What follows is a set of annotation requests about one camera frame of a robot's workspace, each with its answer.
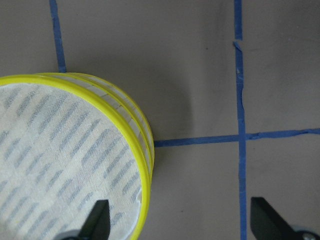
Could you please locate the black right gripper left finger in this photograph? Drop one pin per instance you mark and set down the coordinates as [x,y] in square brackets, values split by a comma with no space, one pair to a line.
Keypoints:
[97,225]

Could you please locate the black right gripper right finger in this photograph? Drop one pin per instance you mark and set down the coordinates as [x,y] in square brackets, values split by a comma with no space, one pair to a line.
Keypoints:
[267,224]

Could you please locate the yellow bamboo steamer top layer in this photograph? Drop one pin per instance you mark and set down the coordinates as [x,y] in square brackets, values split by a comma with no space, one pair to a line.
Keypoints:
[62,148]

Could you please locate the yellow bamboo steamer layer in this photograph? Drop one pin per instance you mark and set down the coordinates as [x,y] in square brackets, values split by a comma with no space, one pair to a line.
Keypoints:
[62,148]
[122,103]

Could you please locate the yellow bamboo steamer bottom layer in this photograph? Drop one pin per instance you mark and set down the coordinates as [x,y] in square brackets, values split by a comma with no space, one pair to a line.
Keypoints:
[122,103]

